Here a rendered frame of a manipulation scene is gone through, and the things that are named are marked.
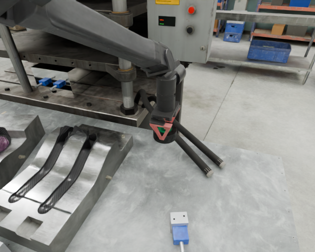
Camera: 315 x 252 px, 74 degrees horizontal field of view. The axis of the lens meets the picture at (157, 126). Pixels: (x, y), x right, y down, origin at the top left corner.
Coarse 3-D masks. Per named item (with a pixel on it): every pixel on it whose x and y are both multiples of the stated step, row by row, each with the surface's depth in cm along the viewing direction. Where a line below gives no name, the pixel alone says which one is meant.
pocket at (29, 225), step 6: (24, 222) 57; (30, 222) 59; (36, 222) 59; (18, 228) 56; (24, 228) 58; (30, 228) 58; (36, 228) 58; (18, 234) 55; (24, 234) 55; (30, 234) 57
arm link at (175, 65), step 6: (168, 54) 56; (168, 60) 56; (174, 60) 65; (168, 66) 56; (174, 66) 58; (180, 66) 65; (150, 72) 61; (156, 72) 59; (162, 72) 58; (180, 72) 64; (180, 78) 64
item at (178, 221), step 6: (174, 216) 62; (180, 216) 62; (186, 216) 62; (174, 222) 60; (180, 222) 60; (186, 222) 60; (174, 228) 60; (180, 228) 60; (186, 228) 60; (174, 234) 59; (180, 234) 59; (186, 234) 59; (174, 240) 58; (180, 240) 58; (186, 240) 58; (180, 246) 57
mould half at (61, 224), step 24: (48, 144) 78; (72, 144) 76; (96, 144) 75; (120, 144) 86; (96, 168) 70; (0, 192) 64; (48, 192) 65; (72, 192) 65; (96, 192) 70; (24, 216) 58; (48, 216) 58; (72, 216) 59; (24, 240) 56; (48, 240) 53
